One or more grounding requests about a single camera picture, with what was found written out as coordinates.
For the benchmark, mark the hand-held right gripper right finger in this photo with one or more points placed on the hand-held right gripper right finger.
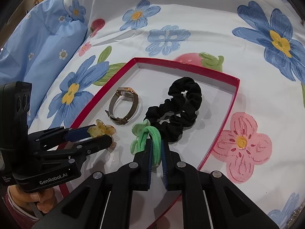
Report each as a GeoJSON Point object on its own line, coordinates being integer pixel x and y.
{"type": "Point", "coordinates": [165, 169]}

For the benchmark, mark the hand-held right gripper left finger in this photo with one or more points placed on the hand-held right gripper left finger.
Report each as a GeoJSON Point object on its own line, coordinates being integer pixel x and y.
{"type": "Point", "coordinates": [149, 169]}

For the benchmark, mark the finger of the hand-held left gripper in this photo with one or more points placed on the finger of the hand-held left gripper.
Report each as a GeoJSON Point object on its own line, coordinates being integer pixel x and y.
{"type": "Point", "coordinates": [77, 133]}
{"type": "Point", "coordinates": [100, 144]}

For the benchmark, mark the yellow hair claw clip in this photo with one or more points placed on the yellow hair claw clip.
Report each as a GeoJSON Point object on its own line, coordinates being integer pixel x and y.
{"type": "Point", "coordinates": [102, 130]}

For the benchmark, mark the red shallow box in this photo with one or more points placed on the red shallow box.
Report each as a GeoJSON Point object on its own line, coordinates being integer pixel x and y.
{"type": "Point", "coordinates": [209, 105]}

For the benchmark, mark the person's left forearm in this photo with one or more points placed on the person's left forearm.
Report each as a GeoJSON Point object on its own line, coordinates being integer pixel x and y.
{"type": "Point", "coordinates": [12, 207]}

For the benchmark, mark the person's left hand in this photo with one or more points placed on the person's left hand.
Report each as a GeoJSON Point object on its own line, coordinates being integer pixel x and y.
{"type": "Point", "coordinates": [45, 201]}

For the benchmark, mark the black scrunchie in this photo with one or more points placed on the black scrunchie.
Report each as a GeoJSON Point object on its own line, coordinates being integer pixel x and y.
{"type": "Point", "coordinates": [176, 121]}

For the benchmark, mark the gold wristwatch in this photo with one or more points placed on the gold wristwatch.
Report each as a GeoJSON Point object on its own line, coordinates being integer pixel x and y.
{"type": "Point", "coordinates": [124, 91]}

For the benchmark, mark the light blue floral pillow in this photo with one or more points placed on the light blue floral pillow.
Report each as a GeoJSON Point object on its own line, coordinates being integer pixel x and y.
{"type": "Point", "coordinates": [35, 47]}

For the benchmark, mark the floral bedsheet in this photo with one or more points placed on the floral bedsheet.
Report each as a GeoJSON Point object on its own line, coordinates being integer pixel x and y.
{"type": "Point", "coordinates": [214, 16]}

